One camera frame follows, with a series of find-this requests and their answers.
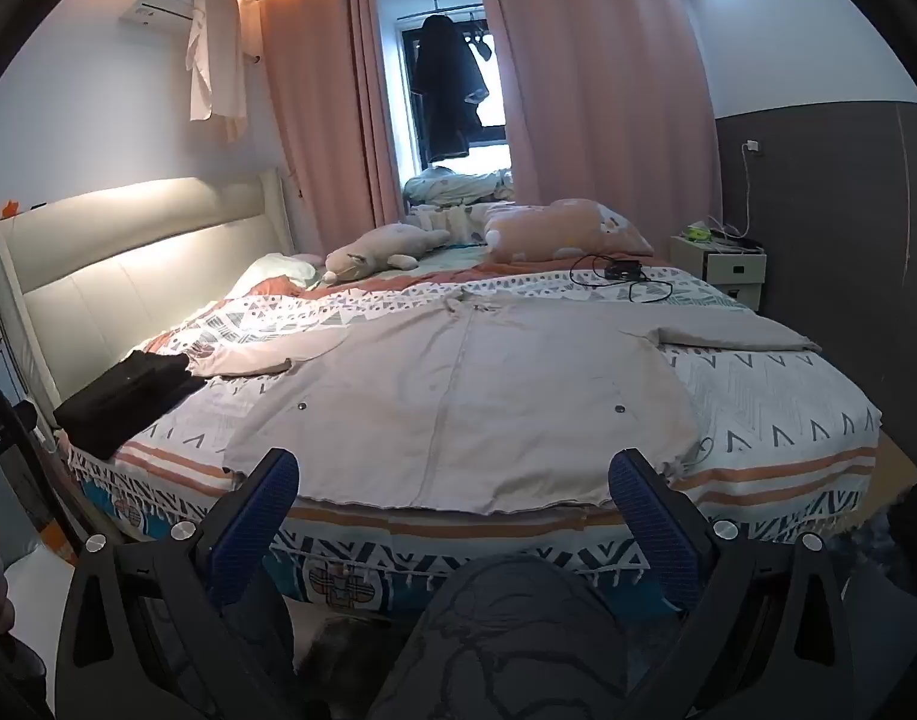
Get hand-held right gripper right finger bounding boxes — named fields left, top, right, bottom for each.
left=607, top=448, right=856, bottom=720

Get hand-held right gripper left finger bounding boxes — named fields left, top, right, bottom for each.
left=55, top=448, right=332, bottom=720

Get beige jacket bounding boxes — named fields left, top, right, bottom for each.
left=184, top=289, right=823, bottom=517

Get dark hanging clothes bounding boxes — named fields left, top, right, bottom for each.
left=415, top=13, right=490, bottom=164

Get black folded garment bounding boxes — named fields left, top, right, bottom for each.
left=53, top=351, right=208, bottom=458

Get patterned white blanket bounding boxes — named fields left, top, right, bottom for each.
left=68, top=262, right=883, bottom=620

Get person's leg in grey pants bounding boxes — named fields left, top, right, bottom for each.
left=368, top=553, right=700, bottom=720

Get cream padded headboard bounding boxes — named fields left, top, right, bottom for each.
left=0, top=171, right=295, bottom=421

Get grey shaggy rug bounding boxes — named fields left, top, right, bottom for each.
left=841, top=510, right=917, bottom=698

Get pale green pillow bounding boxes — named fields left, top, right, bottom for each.
left=233, top=251, right=317, bottom=293

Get white nightstand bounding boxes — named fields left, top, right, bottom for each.
left=669, top=234, right=769, bottom=308

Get beige plush toy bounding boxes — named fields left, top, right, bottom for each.
left=323, top=223, right=452, bottom=284

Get orange bed sheet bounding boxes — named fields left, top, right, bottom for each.
left=237, top=244, right=677, bottom=305

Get pink printed pillow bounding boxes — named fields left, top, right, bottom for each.
left=480, top=199, right=655, bottom=262

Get white crumpled cloth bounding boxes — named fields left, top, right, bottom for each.
left=409, top=204, right=497, bottom=245

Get crumpled light quilt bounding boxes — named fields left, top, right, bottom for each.
left=402, top=163, right=516, bottom=205

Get pink curtain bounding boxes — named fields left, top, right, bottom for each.
left=480, top=0, right=722, bottom=256
left=259, top=0, right=407, bottom=256

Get white hanging shirt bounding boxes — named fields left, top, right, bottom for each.
left=184, top=0, right=248, bottom=142

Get wooden bed frame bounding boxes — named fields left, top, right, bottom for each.
left=826, top=431, right=917, bottom=533

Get white charger with cable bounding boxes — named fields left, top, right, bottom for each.
left=717, top=137, right=765, bottom=241

